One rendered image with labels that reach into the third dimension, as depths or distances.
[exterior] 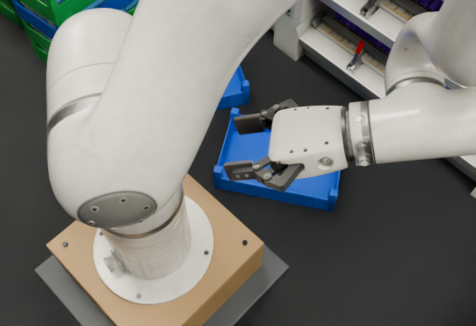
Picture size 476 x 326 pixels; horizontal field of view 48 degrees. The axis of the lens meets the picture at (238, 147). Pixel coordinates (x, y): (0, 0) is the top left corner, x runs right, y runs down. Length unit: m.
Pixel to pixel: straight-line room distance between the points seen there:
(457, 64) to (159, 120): 0.30
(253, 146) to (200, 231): 0.58
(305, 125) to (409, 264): 0.68
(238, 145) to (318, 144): 0.74
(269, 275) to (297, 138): 0.33
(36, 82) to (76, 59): 1.12
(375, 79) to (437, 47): 0.88
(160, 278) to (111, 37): 0.42
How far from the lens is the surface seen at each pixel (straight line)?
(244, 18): 0.39
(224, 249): 0.86
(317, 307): 1.24
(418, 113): 0.68
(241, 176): 0.71
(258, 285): 0.94
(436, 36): 0.57
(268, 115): 0.76
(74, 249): 0.90
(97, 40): 0.53
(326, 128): 0.70
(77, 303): 0.97
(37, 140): 1.52
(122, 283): 0.85
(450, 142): 0.68
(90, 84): 0.50
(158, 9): 0.41
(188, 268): 0.84
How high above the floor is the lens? 1.17
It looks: 57 degrees down
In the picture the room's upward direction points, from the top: straight up
